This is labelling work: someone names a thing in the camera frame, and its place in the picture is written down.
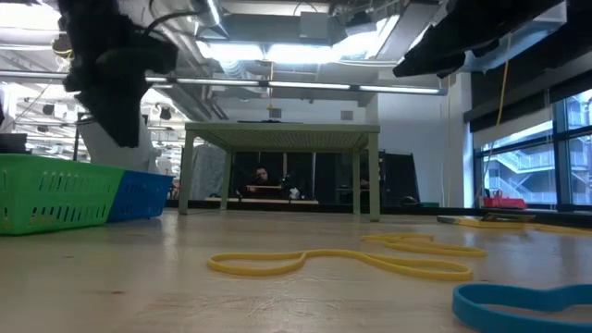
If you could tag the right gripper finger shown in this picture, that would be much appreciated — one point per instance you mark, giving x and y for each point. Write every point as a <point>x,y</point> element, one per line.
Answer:
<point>430,65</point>

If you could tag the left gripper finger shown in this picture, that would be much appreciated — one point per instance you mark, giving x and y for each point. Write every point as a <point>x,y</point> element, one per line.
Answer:
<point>127,111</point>
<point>97,106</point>

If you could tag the blue plastic basket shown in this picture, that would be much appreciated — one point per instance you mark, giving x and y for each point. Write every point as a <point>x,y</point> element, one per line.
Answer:
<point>139,194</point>

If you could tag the yellow rubber band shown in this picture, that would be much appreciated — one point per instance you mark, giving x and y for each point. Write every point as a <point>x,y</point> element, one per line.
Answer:
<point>210,264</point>
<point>481,252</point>
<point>365,238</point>

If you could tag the black monitor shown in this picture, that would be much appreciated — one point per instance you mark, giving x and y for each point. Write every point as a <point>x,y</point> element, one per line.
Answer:
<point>11,143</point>

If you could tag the green plastic basket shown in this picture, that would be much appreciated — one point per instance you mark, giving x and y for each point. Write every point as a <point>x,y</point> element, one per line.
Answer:
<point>55,194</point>

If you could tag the black partition panel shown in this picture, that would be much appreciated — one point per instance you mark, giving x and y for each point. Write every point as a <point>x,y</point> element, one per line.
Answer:
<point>400,178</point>

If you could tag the ceiling light strip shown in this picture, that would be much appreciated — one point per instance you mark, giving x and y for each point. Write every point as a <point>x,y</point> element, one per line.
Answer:
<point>305,85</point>

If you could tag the window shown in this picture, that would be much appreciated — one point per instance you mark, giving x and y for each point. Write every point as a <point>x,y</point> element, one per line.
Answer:
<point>518,171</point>

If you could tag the person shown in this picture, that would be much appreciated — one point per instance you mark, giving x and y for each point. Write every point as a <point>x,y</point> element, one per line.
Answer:
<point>262,178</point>

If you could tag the green perforated metal shelf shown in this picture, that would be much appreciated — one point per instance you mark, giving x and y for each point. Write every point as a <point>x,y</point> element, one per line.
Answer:
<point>282,136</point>

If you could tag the red storage bin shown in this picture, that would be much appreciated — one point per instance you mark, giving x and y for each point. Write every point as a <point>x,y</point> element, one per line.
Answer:
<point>504,203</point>

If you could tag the black aluminium table frame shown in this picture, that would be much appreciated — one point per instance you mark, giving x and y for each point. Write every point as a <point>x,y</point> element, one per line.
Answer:
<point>416,210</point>

